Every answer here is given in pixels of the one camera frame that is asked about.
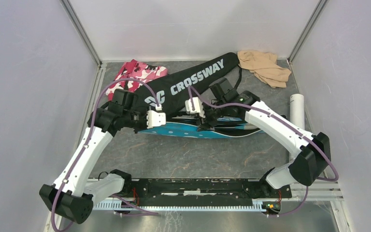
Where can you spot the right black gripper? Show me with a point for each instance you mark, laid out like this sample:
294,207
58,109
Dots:
204,125

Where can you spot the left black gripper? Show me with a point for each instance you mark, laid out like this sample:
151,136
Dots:
145,123

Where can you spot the blue Sport racket bag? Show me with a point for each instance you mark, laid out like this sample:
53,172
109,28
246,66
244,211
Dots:
226,127

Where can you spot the black Crossway racket bag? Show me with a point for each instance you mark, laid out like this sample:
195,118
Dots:
171,90

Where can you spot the white shuttlecock tube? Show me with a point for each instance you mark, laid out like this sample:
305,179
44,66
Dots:
297,114

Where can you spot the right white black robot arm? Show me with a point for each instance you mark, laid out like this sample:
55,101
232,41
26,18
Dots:
311,153

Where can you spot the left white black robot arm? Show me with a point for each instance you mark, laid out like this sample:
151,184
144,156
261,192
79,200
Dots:
69,196

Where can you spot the pink camouflage racket bag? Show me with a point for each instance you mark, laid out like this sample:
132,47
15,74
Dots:
136,70

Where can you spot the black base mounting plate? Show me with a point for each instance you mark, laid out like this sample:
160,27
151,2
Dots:
201,192

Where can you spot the beige folded cloth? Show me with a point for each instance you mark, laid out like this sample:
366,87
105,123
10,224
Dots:
264,67

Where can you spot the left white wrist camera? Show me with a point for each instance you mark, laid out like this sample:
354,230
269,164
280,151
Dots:
155,119

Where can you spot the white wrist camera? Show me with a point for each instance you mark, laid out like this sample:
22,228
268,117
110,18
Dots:
155,119
194,106

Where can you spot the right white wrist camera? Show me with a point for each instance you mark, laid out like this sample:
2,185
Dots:
194,106

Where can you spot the white slotted cable duct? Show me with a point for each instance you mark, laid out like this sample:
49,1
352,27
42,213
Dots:
117,205

